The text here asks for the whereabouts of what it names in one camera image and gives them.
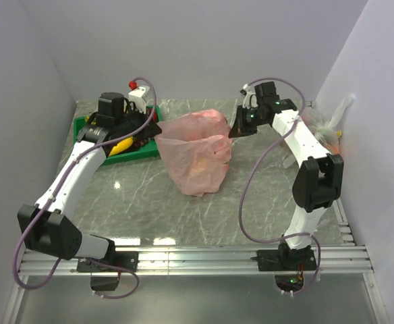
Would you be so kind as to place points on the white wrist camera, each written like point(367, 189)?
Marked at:
point(249, 99)
point(139, 96)

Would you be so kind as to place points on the dark fake grape bunch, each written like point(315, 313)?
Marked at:
point(138, 144)

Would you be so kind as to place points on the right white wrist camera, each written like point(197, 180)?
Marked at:
point(249, 99)

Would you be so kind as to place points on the green plastic tray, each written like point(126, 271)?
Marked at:
point(150, 150)

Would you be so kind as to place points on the yellow fake banana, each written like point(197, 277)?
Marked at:
point(121, 146)

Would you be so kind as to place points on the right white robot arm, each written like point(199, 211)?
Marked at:
point(319, 179)

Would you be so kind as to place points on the clear bag of fruits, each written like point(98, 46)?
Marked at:
point(327, 131)

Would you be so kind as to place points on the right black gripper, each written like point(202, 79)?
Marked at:
point(237, 129)

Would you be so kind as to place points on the aluminium mounting rail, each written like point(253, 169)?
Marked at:
point(236, 260)

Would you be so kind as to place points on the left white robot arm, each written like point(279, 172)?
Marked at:
point(47, 225)

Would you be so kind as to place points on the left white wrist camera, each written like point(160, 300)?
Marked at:
point(139, 96)

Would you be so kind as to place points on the pink plastic bag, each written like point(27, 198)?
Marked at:
point(196, 151)

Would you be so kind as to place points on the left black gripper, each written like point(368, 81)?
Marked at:
point(150, 130)

